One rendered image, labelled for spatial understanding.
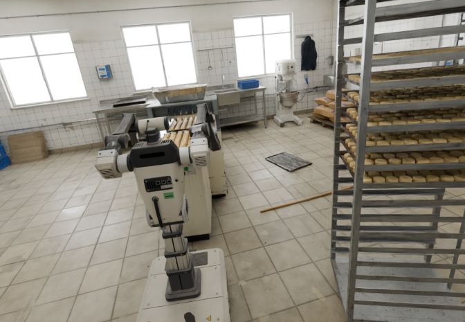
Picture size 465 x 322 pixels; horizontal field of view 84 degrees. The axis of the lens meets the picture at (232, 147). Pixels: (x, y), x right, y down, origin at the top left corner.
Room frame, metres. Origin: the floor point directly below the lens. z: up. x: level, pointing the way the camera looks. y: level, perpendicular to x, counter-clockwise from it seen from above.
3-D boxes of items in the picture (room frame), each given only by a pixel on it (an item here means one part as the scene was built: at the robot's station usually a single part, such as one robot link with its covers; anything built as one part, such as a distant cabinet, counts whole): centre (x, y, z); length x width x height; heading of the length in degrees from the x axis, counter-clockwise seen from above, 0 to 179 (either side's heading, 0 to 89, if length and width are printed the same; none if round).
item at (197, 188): (2.32, 0.46, 0.45); 0.70 x 0.34 x 0.90; 2
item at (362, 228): (1.40, -0.93, 0.42); 0.64 x 0.03 x 0.03; 79
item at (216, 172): (3.30, 0.49, 0.42); 1.28 x 0.72 x 0.84; 2
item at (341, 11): (1.48, -0.63, 0.97); 0.03 x 0.03 x 1.70; 79
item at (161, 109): (2.83, 0.47, 1.01); 0.72 x 0.33 x 0.34; 92
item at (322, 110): (5.20, -2.09, 0.32); 0.72 x 0.42 x 0.17; 16
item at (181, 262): (1.27, 0.39, 0.36); 0.13 x 0.13 x 0.40; 4
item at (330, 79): (6.12, -2.56, 0.93); 0.99 x 0.38 x 1.09; 12
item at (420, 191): (1.40, -0.93, 0.69); 0.64 x 0.03 x 0.03; 79
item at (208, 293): (1.28, 0.39, 0.24); 0.68 x 0.53 x 0.41; 4
